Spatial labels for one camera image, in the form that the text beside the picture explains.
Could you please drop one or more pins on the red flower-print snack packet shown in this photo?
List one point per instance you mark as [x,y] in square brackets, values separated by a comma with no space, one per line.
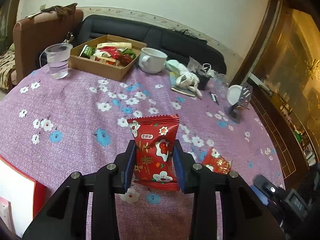
[155,150]
[215,162]

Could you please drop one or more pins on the white and pale green cloth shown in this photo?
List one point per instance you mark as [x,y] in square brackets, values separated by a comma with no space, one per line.
[186,78]

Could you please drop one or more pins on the wall socket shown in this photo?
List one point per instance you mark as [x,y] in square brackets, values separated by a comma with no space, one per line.
[43,7]

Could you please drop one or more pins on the clear plastic cup with water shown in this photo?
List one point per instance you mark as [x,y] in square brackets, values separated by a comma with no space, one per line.
[58,62]

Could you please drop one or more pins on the wooden display cabinet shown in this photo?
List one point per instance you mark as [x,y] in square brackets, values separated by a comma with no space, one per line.
[282,67]

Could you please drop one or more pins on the long white packet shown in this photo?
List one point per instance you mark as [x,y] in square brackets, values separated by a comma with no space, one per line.
[115,45]

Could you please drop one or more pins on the white mug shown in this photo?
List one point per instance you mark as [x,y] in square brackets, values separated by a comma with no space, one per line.
[151,61]

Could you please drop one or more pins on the red box with white inside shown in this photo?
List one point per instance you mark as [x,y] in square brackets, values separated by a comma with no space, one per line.
[17,187]

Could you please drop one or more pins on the brown cardboard box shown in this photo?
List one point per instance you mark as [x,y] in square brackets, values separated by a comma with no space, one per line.
[100,70]

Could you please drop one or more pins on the brown wooden door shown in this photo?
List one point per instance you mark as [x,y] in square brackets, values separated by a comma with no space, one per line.
[5,25]

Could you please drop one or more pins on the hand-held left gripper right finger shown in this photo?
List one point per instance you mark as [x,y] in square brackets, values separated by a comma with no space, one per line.
[178,167]

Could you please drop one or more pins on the red and white packet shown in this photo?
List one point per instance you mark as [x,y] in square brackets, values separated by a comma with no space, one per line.
[107,55]

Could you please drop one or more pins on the brown clothes pile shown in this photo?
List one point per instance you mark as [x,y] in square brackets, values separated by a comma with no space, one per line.
[61,8]

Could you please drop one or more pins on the small black pot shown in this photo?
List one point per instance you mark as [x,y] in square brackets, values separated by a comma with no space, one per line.
[203,81]

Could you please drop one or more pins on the black leather sofa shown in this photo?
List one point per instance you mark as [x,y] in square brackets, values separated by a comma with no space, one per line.
[155,36]

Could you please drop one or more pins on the dark red packet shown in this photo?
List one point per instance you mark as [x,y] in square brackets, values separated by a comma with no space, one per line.
[125,59]

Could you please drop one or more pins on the empty clear plastic cup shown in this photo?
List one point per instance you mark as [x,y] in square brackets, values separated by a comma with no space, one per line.
[221,80]

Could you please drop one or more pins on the white paper sheet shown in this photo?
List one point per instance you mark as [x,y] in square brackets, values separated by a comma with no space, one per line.
[34,15]

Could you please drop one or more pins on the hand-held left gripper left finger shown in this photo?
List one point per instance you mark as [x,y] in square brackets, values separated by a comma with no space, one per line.
[130,165]

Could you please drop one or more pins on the green foil packet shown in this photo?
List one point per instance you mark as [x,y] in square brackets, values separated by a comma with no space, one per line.
[87,51]

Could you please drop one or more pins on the leaf-print blanket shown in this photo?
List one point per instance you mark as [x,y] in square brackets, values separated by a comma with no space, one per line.
[6,67]

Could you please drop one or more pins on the black pen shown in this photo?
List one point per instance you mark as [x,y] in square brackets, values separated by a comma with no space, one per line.
[214,98]

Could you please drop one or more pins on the purple floral tablecloth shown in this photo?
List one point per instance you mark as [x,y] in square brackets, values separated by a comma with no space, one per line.
[75,110]

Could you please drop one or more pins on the brown armchair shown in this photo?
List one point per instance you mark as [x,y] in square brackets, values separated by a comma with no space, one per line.
[32,37]

